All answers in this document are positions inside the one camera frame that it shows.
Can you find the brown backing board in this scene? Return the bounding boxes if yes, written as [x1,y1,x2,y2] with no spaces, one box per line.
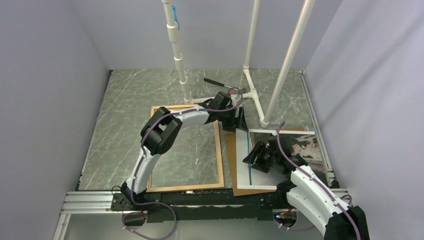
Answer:
[224,129,287,197]

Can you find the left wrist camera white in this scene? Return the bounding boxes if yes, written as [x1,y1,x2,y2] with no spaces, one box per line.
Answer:
[227,93,243,106]

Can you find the aluminium extrusion rail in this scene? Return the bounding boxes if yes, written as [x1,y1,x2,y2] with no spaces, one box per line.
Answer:
[52,187,362,240]

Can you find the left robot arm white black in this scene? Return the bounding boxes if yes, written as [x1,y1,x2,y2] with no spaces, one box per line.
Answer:
[120,91,248,210]

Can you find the clear acrylic glazing sheet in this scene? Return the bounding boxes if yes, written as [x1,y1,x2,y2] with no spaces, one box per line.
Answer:
[150,109,221,188]

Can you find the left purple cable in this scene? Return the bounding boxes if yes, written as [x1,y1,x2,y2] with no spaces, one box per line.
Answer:
[121,86,246,240]

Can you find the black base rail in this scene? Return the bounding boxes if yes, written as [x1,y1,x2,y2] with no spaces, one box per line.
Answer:
[105,186,300,227]

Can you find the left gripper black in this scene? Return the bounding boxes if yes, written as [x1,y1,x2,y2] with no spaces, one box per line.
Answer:
[217,107,249,134]

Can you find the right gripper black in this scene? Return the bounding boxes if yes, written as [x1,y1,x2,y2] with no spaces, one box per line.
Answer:
[243,141,278,174]

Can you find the blue clip on pipe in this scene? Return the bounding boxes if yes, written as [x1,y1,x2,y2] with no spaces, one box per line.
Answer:
[172,5,180,30]

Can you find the glossy landscape photo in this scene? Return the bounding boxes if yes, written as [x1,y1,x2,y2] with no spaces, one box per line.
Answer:
[235,129,328,191]

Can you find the wooden picture frame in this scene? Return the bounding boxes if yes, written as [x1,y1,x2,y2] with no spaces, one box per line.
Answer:
[145,103,225,194]

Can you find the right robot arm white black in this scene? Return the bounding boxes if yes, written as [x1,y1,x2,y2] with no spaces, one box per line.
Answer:
[236,129,370,240]

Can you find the white PVC pipe stand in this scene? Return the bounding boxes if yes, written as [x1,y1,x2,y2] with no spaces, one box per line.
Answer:
[161,0,315,128]

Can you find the black handled hammer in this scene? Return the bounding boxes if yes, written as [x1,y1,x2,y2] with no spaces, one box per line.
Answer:
[203,77,246,94]

